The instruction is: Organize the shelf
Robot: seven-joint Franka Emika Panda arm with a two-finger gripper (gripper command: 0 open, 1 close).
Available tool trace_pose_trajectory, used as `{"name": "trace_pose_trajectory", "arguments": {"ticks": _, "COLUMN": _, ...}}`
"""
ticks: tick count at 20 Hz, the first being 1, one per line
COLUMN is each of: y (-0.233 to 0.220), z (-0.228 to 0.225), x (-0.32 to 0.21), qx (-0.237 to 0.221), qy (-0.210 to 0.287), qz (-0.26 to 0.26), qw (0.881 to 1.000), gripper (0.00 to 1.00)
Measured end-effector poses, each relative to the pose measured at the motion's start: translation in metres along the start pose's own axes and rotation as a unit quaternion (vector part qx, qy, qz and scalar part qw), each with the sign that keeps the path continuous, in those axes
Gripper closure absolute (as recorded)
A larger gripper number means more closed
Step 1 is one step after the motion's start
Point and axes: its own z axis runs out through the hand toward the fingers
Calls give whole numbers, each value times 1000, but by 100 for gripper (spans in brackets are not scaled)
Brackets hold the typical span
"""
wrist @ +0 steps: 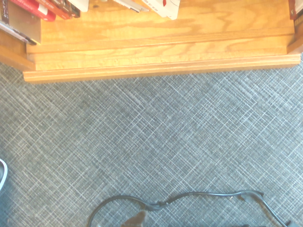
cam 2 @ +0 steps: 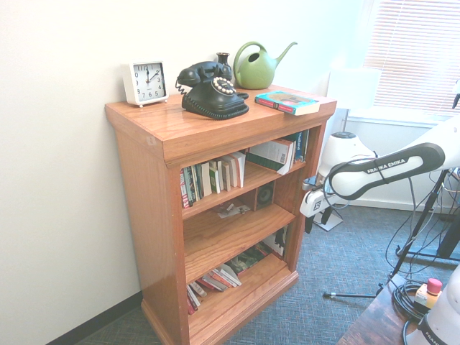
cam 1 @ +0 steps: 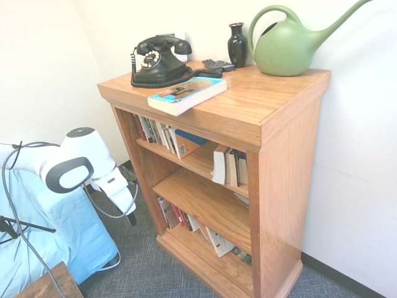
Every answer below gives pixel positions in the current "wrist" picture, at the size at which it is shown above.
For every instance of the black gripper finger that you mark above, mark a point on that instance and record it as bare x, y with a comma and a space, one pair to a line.
136, 219

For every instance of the oak wooden bookshelf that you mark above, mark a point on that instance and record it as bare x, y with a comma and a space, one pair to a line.
151, 35

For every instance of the white book with red print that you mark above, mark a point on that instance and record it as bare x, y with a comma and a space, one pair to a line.
165, 8

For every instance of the thin white grey book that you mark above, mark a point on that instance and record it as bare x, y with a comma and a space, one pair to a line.
132, 4

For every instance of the dark brown book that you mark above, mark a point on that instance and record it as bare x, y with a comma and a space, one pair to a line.
74, 10

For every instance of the plain white book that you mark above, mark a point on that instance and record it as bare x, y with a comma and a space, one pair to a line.
80, 4

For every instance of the orange-red book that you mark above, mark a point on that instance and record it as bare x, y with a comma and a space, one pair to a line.
59, 9

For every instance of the row of books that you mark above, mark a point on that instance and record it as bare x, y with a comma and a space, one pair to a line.
21, 23

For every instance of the white curved frame leg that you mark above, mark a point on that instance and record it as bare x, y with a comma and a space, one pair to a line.
2, 172

